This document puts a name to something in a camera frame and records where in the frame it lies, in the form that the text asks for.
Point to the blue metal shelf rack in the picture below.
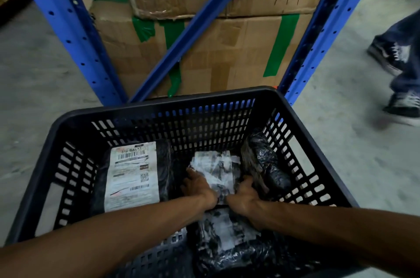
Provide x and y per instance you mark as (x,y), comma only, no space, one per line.
(75,31)

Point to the small black parcel label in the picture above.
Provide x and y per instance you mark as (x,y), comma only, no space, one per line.
(218,171)

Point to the person's right hand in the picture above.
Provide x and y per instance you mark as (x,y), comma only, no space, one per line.
(244,199)

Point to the cardboard box with green tape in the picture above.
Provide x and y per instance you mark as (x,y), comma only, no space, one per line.
(223,54)

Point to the black wrapped parcel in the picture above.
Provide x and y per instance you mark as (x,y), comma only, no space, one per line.
(265,163)

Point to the person's right forearm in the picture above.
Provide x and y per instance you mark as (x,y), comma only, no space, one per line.
(341,235)

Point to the large black parcel white label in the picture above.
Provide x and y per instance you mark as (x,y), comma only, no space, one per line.
(133,176)

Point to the person's left forearm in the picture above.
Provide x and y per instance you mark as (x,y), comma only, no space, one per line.
(101,238)

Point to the person's left hand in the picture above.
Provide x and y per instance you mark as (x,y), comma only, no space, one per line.
(200,189)

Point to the person's right thumb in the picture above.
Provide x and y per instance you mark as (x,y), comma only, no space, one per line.
(233,196)

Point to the black plastic basket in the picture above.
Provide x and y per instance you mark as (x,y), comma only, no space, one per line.
(183,130)

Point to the person's left fingers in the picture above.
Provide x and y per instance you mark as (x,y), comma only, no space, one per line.
(190,178)

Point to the black parcel with wrinkled label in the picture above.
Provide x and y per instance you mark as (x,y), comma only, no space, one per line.
(229,241)

